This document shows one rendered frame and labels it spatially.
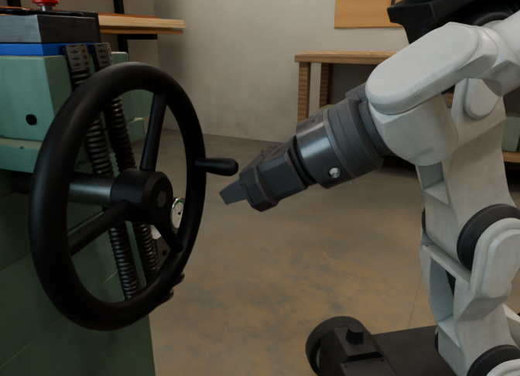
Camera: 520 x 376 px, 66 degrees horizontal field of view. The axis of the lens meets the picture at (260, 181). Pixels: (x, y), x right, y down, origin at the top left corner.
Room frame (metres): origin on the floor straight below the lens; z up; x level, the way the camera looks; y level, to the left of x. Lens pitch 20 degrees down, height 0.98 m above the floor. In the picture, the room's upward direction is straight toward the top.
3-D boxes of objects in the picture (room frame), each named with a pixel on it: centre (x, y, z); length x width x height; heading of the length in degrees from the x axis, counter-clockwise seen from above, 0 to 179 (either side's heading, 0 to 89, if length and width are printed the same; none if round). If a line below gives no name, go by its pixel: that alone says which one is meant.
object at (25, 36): (0.51, 0.25, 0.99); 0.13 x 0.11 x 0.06; 161
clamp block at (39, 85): (0.51, 0.26, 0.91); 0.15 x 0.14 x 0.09; 161
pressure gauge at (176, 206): (0.70, 0.17, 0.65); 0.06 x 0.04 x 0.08; 161
